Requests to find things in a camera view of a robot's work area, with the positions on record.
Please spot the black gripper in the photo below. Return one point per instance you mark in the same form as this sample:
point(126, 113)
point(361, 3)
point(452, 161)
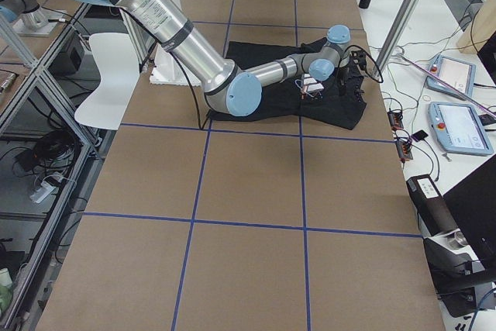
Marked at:
point(342, 74)

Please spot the black printed t-shirt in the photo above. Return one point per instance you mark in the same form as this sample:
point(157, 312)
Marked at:
point(285, 99)

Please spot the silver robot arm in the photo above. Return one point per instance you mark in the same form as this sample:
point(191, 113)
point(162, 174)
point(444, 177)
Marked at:
point(226, 87)

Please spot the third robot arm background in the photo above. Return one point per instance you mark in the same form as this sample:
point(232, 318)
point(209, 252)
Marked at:
point(28, 17)

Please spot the orange circuit board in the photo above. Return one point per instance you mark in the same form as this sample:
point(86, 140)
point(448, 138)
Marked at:
point(395, 119)

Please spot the far teach pendant tablet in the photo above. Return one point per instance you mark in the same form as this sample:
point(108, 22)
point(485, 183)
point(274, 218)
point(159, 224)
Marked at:
point(458, 73)

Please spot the teach pendant tablet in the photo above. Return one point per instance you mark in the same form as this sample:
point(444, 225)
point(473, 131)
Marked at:
point(458, 129)
point(458, 73)

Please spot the near teach pendant tablet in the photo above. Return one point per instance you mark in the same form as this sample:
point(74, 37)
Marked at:
point(458, 129)

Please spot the black box on table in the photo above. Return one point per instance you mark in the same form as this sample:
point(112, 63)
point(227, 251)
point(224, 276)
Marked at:
point(430, 205)

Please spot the white plastic chair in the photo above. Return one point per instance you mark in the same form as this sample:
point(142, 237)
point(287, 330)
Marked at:
point(119, 71)

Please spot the white power strip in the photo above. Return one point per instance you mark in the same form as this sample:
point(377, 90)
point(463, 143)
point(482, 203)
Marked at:
point(47, 186)

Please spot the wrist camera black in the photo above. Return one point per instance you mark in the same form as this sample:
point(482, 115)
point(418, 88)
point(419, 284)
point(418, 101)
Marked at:
point(360, 59)

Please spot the aluminium frame post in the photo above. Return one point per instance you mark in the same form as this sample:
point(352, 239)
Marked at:
point(397, 28)

